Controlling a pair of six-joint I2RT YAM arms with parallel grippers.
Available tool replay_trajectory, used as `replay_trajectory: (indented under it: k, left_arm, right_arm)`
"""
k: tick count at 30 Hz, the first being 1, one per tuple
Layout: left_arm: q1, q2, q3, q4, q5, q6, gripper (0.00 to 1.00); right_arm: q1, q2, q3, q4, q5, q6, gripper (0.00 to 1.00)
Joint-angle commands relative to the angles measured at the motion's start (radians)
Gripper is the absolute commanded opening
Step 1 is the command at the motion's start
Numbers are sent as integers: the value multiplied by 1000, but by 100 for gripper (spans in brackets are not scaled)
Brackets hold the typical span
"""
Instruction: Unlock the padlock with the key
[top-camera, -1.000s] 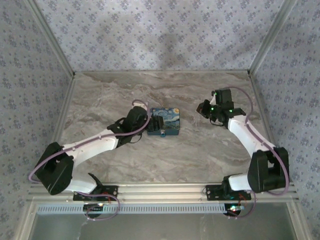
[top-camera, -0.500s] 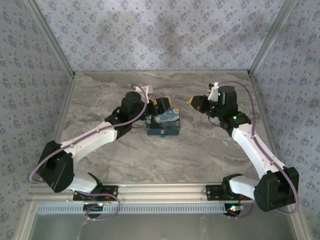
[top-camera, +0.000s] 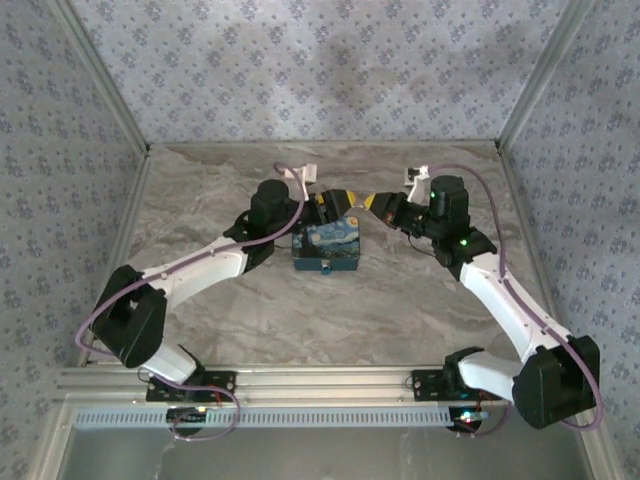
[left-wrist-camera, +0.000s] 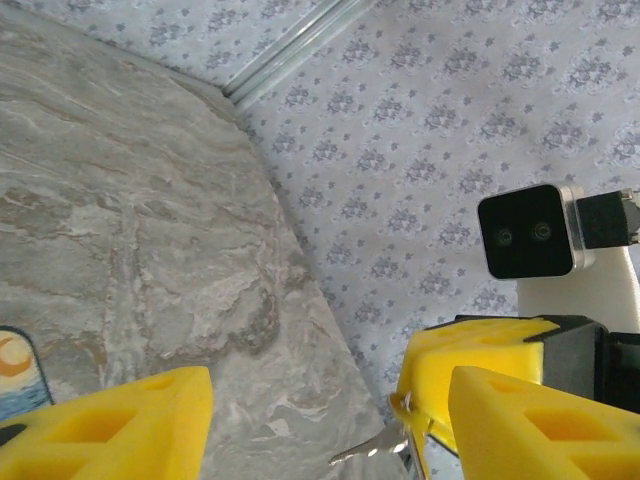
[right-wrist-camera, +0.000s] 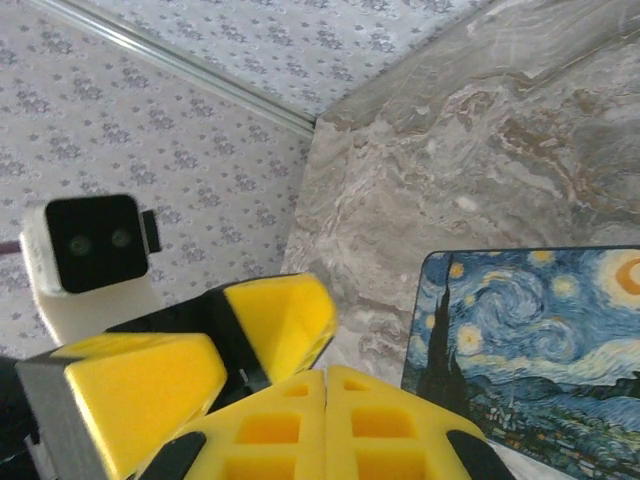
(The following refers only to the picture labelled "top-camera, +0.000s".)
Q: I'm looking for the blue starry night tin box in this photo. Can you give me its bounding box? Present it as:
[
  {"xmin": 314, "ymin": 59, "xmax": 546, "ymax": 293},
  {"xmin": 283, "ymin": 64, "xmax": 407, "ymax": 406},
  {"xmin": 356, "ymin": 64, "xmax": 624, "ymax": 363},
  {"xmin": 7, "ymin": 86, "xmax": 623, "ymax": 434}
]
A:
[{"xmin": 291, "ymin": 215, "xmax": 366, "ymax": 274}]

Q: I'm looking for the right controller board with lights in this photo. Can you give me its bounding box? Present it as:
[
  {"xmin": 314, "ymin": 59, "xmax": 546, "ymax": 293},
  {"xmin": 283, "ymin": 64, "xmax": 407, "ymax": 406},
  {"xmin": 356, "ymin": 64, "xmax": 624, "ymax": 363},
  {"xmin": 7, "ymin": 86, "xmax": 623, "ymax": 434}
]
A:
[{"xmin": 448, "ymin": 406, "xmax": 492, "ymax": 432}]

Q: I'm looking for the left controller board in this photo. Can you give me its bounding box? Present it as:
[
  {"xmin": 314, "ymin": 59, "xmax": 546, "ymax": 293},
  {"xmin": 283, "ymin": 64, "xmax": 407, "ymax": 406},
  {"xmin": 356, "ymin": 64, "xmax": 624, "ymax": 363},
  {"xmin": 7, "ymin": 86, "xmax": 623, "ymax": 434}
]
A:
[{"xmin": 166, "ymin": 406, "xmax": 209, "ymax": 422}]

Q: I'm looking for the grey metal panel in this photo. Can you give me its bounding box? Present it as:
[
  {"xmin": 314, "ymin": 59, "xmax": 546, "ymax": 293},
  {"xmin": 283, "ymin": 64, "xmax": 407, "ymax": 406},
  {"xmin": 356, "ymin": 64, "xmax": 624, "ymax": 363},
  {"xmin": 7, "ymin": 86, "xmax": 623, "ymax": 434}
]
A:
[{"xmin": 37, "ymin": 404, "xmax": 601, "ymax": 480}]

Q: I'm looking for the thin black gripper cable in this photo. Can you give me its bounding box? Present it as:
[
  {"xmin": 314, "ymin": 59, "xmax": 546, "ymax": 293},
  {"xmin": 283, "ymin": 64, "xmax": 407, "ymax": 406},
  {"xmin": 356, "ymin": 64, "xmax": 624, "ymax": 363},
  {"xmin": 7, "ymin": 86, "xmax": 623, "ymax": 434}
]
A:
[{"xmin": 406, "ymin": 233, "xmax": 437, "ymax": 259}]

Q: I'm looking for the aluminium table edge rail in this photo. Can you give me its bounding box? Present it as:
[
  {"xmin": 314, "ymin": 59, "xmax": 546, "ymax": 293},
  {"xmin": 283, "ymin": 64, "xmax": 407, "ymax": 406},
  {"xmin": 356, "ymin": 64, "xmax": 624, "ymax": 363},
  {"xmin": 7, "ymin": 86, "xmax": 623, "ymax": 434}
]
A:
[{"xmin": 494, "ymin": 142, "xmax": 571, "ymax": 334}]

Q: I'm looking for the aluminium front rail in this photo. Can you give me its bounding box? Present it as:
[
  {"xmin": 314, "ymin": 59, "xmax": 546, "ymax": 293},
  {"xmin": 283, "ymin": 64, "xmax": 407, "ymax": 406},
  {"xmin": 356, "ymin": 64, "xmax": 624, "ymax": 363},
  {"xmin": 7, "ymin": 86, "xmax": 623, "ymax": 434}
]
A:
[{"xmin": 56, "ymin": 367, "xmax": 504, "ymax": 407}]

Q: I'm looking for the aluminium frame post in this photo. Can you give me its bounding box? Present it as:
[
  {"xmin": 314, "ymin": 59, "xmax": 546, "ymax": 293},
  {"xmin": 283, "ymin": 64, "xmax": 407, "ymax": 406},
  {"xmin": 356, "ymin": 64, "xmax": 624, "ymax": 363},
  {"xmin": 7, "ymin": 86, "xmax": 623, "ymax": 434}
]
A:
[
  {"xmin": 494, "ymin": 0, "xmax": 601, "ymax": 151},
  {"xmin": 49, "ymin": 0, "xmax": 153, "ymax": 154}
]

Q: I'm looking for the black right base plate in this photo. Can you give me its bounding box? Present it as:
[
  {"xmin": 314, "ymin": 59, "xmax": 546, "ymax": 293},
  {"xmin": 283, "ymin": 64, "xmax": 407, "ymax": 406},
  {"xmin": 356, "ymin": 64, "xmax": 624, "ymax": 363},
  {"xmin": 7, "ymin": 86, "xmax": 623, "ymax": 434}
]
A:
[{"xmin": 411, "ymin": 368, "xmax": 484, "ymax": 403}]

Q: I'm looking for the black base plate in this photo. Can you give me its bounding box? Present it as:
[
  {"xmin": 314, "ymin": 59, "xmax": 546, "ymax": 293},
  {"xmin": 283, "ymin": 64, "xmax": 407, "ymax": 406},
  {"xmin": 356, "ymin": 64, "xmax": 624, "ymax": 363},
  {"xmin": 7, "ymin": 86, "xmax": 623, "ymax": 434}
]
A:
[
  {"xmin": 411, "ymin": 368, "xmax": 484, "ymax": 403},
  {"xmin": 145, "ymin": 368, "xmax": 238, "ymax": 403}
]

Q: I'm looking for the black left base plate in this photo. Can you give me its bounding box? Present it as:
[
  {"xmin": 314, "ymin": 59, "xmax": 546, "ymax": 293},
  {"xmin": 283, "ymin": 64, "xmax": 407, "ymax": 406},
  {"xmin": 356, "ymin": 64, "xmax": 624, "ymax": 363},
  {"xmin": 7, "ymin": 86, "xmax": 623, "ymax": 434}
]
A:
[{"xmin": 145, "ymin": 368, "xmax": 238, "ymax": 403}]

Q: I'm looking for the grey slotted cable duct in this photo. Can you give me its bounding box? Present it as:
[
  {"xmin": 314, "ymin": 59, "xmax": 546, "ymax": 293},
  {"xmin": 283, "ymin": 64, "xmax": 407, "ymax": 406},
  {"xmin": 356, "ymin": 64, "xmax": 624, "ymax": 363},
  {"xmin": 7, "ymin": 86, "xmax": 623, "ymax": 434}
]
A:
[{"xmin": 73, "ymin": 405, "xmax": 454, "ymax": 430}]

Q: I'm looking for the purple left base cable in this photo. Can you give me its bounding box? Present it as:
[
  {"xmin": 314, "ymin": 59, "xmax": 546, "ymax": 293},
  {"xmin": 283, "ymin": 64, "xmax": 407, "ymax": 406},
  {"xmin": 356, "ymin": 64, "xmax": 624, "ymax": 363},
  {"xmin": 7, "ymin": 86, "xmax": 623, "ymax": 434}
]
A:
[{"xmin": 171, "ymin": 387, "xmax": 243, "ymax": 444}]

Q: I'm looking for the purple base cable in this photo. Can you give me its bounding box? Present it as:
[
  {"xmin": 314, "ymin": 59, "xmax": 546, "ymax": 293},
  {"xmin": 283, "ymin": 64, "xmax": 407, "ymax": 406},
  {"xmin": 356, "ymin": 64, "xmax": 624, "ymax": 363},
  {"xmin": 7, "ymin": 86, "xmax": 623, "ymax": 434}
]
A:
[
  {"xmin": 456, "ymin": 399, "xmax": 514, "ymax": 439},
  {"xmin": 171, "ymin": 387, "xmax": 243, "ymax": 444}
]

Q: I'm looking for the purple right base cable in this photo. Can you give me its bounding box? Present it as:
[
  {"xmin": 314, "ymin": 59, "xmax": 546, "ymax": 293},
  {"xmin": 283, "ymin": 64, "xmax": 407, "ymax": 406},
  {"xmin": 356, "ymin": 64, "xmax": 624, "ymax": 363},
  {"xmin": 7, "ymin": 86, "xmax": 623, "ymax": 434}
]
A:
[{"xmin": 456, "ymin": 399, "xmax": 514, "ymax": 439}]

